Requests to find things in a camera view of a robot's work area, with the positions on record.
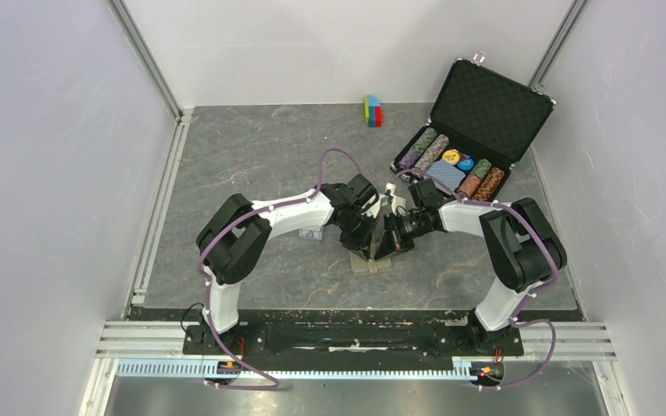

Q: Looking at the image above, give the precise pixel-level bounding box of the white slotted cable duct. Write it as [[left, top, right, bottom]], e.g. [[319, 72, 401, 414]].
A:
[[116, 358, 477, 381]]

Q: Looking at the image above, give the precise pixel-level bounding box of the yellow dealer chip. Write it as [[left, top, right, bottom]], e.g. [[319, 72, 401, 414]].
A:
[[441, 149, 461, 166]]

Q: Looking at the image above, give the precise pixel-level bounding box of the clear plastic card sleeve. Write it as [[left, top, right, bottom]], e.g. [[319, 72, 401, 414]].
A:
[[298, 226, 324, 241]]

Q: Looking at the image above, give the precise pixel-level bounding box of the black poker chip case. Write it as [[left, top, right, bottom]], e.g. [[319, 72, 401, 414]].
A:
[[390, 58, 557, 201]]

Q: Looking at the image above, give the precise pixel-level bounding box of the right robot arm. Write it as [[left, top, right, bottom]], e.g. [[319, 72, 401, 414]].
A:
[[375, 179, 568, 354]]

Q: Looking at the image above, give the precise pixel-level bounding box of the colourful toy block stack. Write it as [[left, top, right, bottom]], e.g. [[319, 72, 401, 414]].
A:
[[363, 94, 384, 127]]

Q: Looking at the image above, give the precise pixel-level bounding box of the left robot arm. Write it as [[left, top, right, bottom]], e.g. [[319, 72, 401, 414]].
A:
[[196, 174, 382, 354]]

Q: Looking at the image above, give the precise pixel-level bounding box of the blue playing card deck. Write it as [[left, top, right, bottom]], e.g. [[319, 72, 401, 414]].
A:
[[427, 160, 466, 193]]

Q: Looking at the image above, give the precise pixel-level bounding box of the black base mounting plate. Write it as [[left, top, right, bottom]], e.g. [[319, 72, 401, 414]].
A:
[[180, 309, 524, 373]]

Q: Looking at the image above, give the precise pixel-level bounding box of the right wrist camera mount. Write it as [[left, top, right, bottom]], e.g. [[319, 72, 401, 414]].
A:
[[379, 182, 407, 217]]

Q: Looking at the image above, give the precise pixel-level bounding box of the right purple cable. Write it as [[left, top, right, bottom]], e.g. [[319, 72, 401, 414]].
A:
[[393, 167, 561, 392]]

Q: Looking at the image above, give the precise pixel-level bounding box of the blue dealer chip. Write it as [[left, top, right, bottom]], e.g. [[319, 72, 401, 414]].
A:
[[456, 158, 475, 172]]

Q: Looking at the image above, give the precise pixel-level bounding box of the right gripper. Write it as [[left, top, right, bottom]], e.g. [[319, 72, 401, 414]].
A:
[[374, 211, 433, 261]]

